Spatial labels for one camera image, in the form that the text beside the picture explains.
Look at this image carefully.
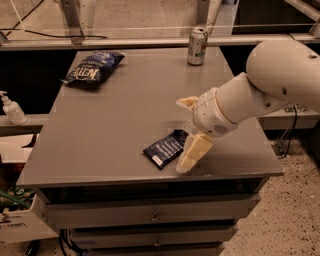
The black floor cable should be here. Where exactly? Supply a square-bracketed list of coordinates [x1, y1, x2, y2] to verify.
[276, 104, 299, 160]

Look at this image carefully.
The silver soda can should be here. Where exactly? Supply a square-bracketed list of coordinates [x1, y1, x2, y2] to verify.
[187, 27, 208, 65]

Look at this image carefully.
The grey drawer cabinet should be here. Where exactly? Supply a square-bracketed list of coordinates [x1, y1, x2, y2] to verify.
[18, 47, 282, 256]

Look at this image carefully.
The blue kettle chips bag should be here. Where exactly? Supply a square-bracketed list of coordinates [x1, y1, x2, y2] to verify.
[63, 50, 125, 84]

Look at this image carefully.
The black cable behind glass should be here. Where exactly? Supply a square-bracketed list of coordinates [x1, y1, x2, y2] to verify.
[0, 0, 109, 40]

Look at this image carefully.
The white pump bottle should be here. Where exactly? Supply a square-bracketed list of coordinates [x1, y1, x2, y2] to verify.
[0, 91, 27, 125]

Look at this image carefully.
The white cardboard box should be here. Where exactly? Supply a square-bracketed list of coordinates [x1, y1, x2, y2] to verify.
[0, 135, 58, 244]

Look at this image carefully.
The dark blue rxbar wrapper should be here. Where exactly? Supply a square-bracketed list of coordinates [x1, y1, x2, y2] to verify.
[143, 130, 188, 170]

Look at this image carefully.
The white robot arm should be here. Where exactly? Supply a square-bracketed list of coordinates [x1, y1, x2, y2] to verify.
[176, 39, 320, 173]

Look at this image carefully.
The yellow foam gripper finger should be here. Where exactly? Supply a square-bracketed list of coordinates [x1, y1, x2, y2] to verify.
[176, 96, 198, 112]
[176, 133, 213, 173]

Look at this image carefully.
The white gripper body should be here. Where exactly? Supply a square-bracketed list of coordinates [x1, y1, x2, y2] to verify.
[192, 87, 238, 137]

